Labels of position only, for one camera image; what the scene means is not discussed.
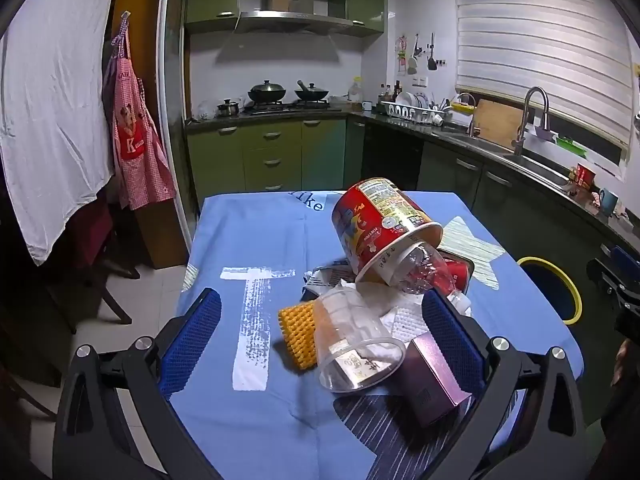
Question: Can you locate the red checked apron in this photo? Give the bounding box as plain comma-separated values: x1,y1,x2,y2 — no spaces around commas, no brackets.
102,10,177,211

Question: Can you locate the dark wooden chair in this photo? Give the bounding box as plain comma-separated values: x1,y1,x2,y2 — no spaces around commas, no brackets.
45,190,142,333

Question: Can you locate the glass sliding door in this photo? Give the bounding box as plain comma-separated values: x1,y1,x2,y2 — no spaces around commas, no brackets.
160,0,197,241

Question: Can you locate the black wok with handle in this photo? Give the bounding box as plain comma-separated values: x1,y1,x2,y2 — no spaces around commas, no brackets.
294,80,331,101

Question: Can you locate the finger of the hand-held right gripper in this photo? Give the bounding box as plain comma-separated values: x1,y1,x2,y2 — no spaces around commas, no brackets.
587,246,640,308

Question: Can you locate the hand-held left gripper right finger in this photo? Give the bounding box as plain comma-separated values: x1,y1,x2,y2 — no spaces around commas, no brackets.
415,287,588,480

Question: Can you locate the white hanging sheet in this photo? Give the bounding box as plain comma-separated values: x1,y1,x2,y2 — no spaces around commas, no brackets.
0,0,123,266

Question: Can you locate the steel range hood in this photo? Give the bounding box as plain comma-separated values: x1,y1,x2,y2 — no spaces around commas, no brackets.
216,9,368,65

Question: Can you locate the person's right hand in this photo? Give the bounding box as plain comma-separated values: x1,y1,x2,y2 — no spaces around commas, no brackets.
613,339,632,391

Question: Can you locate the red instant noodle cup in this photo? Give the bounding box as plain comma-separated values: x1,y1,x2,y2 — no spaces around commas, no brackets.
331,177,444,285

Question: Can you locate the dish rack with dishes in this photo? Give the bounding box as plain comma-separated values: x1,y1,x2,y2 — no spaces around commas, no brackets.
376,91,446,126

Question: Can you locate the blue printed tablecloth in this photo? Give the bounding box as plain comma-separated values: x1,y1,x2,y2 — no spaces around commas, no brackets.
177,190,586,480

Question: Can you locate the wooden cutting board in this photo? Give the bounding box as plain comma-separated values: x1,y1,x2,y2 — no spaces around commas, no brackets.
471,98,526,150

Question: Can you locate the white window blind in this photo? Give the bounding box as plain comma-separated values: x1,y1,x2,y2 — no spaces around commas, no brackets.
452,0,636,151

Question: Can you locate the white paper napkin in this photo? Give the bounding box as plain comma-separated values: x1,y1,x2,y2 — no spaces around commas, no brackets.
345,280,431,346

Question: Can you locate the red container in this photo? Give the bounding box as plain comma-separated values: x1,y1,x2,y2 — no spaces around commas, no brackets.
575,162,597,191

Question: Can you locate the dark green base cabinet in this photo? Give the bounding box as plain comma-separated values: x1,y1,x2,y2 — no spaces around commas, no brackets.
345,120,640,411

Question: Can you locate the steel kitchen sink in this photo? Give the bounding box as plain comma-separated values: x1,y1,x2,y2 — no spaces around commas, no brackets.
445,132,571,186

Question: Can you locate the gas stove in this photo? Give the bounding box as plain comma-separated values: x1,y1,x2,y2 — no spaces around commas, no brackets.
242,99,332,113

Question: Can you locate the yellow-rimmed dark bin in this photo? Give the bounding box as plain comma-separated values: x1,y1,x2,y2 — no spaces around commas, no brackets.
516,256,583,325

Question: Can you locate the clear plastic bottle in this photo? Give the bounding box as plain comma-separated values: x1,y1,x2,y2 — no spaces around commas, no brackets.
385,241,473,317

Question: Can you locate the clear plastic cup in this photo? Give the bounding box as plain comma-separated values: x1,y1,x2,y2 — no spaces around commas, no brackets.
312,287,407,394

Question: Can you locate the purple cardboard box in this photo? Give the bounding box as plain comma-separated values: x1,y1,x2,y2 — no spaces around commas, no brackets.
397,330,475,428

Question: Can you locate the light green base cabinet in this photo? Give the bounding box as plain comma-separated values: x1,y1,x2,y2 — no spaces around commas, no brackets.
184,116,366,206

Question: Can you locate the tall chrome faucet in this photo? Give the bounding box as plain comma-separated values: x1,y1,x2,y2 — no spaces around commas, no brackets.
511,86,551,157

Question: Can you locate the black wok with lid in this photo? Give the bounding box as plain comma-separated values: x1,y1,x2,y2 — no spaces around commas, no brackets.
247,79,287,103

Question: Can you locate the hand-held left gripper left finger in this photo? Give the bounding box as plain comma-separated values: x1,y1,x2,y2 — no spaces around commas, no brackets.
52,287,236,480

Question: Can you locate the striped plastic wrapper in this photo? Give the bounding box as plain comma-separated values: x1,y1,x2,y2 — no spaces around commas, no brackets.
301,265,351,301

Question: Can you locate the teal mug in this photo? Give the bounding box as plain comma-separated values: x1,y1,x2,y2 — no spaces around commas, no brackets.
598,188,620,217

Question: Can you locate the black built-in appliance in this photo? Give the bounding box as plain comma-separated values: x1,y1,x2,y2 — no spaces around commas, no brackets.
362,122,425,192

